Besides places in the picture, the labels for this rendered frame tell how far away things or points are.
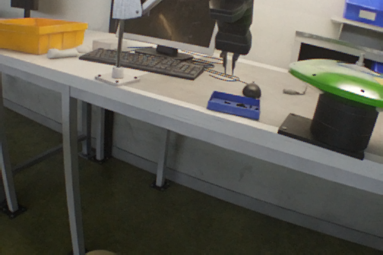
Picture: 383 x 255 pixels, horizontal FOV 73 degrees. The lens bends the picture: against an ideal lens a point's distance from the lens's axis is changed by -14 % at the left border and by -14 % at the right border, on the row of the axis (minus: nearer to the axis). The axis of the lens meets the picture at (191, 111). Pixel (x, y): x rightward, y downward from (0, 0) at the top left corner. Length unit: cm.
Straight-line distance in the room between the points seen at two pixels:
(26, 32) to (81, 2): 107
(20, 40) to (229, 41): 90
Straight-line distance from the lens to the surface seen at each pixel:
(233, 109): 72
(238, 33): 61
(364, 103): 55
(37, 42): 122
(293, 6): 159
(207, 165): 190
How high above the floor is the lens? 115
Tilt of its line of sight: 20 degrees down
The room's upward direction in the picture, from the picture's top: 8 degrees clockwise
